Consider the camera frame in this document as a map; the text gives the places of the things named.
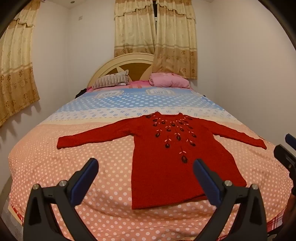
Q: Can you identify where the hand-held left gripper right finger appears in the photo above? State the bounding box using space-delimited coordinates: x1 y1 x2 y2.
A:
193 159 269 241

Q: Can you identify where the striped pillow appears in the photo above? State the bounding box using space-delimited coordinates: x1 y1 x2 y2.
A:
92 70 130 90

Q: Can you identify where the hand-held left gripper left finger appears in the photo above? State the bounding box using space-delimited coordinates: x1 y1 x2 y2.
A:
23 158 99 241

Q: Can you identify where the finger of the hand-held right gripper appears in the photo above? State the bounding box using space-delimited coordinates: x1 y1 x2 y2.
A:
285 133 296 146
273 144 296 179

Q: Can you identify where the pink pillow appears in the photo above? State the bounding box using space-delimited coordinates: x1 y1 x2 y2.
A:
149 72 191 89

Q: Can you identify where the plaid bed sheet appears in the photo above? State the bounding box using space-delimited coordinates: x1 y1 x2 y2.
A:
266 212 285 233

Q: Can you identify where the dark cloth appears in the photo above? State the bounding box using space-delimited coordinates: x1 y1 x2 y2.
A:
75 87 93 99

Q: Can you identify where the polka dot bedspread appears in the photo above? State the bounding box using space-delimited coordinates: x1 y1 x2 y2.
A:
7 86 294 241

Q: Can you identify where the beige side window curtain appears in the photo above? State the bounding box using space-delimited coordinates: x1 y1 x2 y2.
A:
0 7 41 128

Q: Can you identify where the red embroidered knit sweater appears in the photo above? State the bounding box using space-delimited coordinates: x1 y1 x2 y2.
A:
57 111 267 210

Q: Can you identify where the beige patterned curtain panel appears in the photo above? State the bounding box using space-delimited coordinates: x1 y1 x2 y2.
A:
153 0 198 80
114 0 158 58

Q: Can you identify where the cream wooden headboard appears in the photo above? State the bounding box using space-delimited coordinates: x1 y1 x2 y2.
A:
87 52 155 87

